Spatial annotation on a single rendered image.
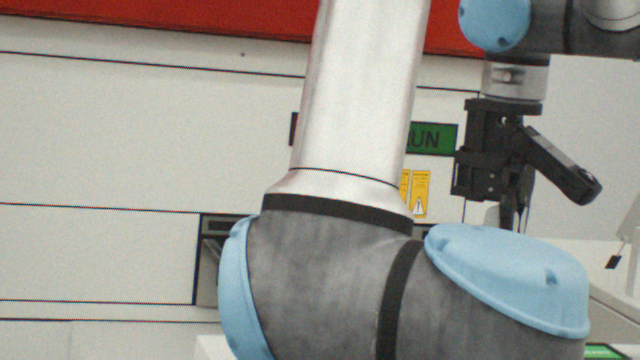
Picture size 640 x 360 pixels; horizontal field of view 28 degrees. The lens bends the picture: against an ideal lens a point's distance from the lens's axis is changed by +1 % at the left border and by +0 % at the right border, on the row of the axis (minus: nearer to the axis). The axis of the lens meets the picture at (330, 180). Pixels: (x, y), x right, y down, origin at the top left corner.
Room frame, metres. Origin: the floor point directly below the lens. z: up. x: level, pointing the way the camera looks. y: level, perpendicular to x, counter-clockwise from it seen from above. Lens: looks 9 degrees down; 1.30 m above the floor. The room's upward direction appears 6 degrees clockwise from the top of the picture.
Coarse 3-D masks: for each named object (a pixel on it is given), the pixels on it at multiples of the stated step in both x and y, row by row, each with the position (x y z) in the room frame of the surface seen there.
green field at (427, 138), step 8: (416, 128) 1.81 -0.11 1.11; (424, 128) 1.81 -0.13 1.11; (432, 128) 1.82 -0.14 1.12; (440, 128) 1.82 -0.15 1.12; (448, 128) 1.83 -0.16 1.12; (408, 136) 1.81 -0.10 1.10; (416, 136) 1.81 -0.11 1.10; (424, 136) 1.82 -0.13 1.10; (432, 136) 1.82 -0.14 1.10; (440, 136) 1.82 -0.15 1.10; (448, 136) 1.83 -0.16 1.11; (408, 144) 1.81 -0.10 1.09; (416, 144) 1.81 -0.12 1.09; (424, 144) 1.82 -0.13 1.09; (432, 144) 1.82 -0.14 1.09; (440, 144) 1.82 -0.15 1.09; (448, 144) 1.83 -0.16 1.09; (432, 152) 1.82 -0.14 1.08; (440, 152) 1.82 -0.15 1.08; (448, 152) 1.83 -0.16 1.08
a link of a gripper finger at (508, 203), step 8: (512, 176) 1.44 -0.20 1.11; (512, 184) 1.44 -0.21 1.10; (512, 192) 1.42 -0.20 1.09; (504, 200) 1.43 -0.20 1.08; (512, 200) 1.42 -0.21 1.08; (504, 208) 1.42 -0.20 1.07; (512, 208) 1.42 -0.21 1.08; (504, 216) 1.43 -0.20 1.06; (512, 216) 1.43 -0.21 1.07; (504, 224) 1.43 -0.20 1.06; (512, 224) 1.43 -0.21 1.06
